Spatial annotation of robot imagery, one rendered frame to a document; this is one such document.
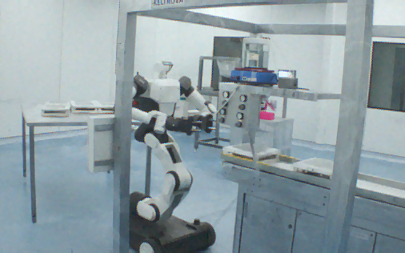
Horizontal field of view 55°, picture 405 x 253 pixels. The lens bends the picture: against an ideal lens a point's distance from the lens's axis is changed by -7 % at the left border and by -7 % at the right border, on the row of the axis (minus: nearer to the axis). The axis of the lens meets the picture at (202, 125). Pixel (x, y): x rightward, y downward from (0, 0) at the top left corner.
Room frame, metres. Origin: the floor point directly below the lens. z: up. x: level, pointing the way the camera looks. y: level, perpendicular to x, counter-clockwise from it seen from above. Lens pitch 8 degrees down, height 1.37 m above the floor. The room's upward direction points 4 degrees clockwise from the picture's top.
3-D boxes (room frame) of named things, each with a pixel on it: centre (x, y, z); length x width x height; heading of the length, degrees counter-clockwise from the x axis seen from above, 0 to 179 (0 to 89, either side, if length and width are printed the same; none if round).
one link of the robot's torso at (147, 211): (2.95, 0.32, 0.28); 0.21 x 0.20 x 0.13; 46
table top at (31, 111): (3.99, 1.24, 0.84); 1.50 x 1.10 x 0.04; 27
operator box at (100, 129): (1.90, 0.45, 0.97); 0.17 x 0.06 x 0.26; 137
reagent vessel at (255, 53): (2.35, -0.27, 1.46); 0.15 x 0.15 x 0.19
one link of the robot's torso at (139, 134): (3.00, 0.37, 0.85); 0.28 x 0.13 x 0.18; 46
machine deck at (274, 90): (2.26, -0.43, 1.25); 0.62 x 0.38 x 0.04; 47
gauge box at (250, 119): (2.29, -0.19, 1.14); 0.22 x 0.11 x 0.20; 47
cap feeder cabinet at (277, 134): (5.24, -0.76, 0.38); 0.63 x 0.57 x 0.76; 54
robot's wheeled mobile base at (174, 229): (2.93, 0.29, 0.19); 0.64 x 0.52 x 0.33; 46
